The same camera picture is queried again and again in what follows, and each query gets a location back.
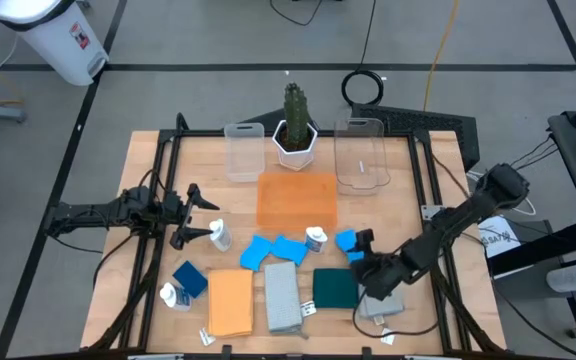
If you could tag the white paper tag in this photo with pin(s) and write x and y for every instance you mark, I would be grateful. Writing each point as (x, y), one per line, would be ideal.
(308, 308)
(207, 337)
(388, 336)

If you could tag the dark green cloth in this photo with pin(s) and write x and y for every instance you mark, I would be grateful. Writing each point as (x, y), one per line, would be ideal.
(334, 288)

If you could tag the white cleaner bottle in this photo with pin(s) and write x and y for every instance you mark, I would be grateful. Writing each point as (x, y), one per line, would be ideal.
(175, 296)
(221, 236)
(315, 240)

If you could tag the dark blue square sponge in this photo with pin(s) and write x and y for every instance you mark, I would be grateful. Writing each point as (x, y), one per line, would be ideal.
(190, 278)

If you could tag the silver mounting bracket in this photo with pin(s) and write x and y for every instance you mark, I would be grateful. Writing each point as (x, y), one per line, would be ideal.
(429, 211)

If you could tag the small clear plastic bin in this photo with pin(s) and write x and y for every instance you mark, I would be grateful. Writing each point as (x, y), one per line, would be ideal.
(244, 160)

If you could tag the green column cactus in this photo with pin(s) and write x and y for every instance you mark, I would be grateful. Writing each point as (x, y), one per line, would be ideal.
(296, 112)

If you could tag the grey knitted cloth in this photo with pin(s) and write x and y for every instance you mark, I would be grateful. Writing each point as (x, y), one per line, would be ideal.
(282, 297)
(390, 307)

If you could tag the orange cloth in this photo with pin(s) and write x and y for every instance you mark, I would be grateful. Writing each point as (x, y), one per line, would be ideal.
(230, 302)

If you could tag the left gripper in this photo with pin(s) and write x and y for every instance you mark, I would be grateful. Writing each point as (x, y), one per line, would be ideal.
(175, 212)

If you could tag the white pedal trash can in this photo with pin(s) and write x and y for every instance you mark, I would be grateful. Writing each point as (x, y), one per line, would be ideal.
(53, 40)

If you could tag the tall clear plastic bin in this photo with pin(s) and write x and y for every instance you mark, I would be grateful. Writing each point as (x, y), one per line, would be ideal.
(363, 165)

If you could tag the light blue sponge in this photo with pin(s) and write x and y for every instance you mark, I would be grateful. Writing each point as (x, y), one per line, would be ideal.
(346, 240)
(355, 257)
(289, 249)
(255, 252)

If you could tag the black perforated panel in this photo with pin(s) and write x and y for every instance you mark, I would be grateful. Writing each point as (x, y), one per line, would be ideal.
(433, 127)

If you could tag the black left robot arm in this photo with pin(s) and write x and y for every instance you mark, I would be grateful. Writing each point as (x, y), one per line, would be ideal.
(93, 212)

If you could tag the white printed paper sheet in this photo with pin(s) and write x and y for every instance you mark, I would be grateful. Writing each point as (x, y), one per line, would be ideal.
(498, 237)

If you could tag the grey roll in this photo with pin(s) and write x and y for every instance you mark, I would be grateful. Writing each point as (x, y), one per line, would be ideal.
(568, 278)

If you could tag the black aluminium table frame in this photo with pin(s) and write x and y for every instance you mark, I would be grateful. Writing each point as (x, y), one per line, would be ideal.
(398, 134)

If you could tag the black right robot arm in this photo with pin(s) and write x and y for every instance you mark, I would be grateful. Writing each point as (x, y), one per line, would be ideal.
(468, 210)

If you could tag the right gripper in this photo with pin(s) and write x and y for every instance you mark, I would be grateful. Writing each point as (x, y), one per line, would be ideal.
(380, 275)

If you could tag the orange translucent plastic bin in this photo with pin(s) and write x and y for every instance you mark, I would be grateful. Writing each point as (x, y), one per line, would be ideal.
(295, 202)

